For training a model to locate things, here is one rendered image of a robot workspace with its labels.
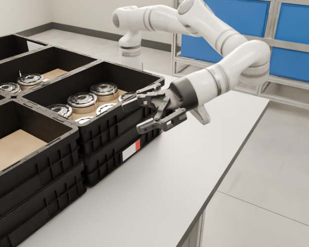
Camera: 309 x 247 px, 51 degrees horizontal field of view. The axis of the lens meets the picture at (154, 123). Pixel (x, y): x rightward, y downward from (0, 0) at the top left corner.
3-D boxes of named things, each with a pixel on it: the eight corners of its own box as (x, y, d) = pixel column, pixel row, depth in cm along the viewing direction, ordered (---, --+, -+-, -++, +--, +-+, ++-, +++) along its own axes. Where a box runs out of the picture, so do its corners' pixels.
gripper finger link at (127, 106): (139, 107, 74) (124, 113, 74) (138, 105, 75) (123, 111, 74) (137, 99, 73) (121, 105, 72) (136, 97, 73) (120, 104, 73)
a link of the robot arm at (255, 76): (274, 84, 77) (243, 58, 87) (277, 52, 71) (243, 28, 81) (248, 94, 76) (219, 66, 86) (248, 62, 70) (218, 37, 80)
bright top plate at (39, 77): (31, 72, 135) (31, 71, 134) (49, 78, 131) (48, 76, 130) (11, 82, 127) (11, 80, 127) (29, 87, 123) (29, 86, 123)
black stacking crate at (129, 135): (108, 110, 140) (106, 84, 134) (166, 133, 125) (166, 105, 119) (28, 156, 113) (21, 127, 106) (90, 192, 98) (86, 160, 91)
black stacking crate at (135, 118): (86, 163, 92) (82, 129, 86) (22, 129, 107) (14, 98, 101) (166, 108, 119) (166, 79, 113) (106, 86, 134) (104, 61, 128)
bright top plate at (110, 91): (102, 97, 116) (102, 96, 115) (84, 89, 121) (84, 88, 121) (123, 88, 122) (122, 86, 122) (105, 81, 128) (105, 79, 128)
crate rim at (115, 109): (82, 135, 87) (81, 127, 85) (15, 103, 102) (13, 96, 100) (167, 84, 114) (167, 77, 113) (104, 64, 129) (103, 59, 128)
